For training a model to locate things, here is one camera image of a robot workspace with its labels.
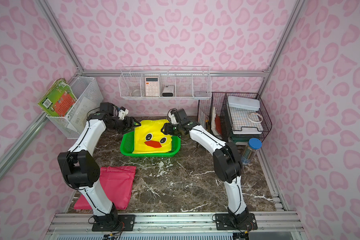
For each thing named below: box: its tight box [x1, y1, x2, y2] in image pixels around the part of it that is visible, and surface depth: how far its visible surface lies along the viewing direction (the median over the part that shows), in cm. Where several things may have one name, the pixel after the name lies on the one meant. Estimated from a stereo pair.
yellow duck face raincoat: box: [132, 119, 173, 154], surface depth 99 cm
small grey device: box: [162, 85, 175, 97], surface depth 92 cm
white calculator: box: [145, 77, 160, 97], surface depth 96 cm
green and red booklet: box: [37, 78, 78, 117], surface depth 73 cm
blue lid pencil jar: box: [241, 137, 263, 165], surface depth 82 cm
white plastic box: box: [227, 95, 260, 112], surface depth 97 cm
